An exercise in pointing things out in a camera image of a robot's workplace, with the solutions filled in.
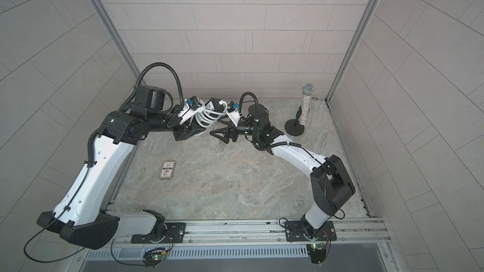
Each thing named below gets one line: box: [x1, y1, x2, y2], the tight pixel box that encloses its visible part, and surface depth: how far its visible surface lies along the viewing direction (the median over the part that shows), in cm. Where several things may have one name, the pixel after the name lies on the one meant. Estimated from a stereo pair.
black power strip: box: [204, 97, 225, 113], surface depth 59 cm
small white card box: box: [158, 160, 177, 181], surface depth 88 cm
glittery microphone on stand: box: [284, 83, 314, 136], surface depth 87 cm
